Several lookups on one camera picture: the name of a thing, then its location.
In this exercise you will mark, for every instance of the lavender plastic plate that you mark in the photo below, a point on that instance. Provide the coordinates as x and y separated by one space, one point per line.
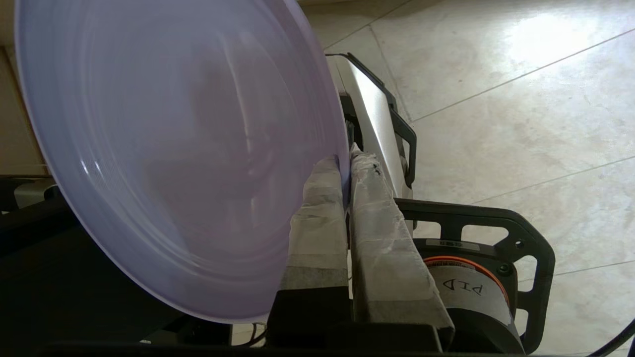
178 148

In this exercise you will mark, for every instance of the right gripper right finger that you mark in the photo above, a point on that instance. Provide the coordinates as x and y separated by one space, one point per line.
387 258

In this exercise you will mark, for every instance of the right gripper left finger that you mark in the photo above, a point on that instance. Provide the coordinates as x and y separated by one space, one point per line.
317 233

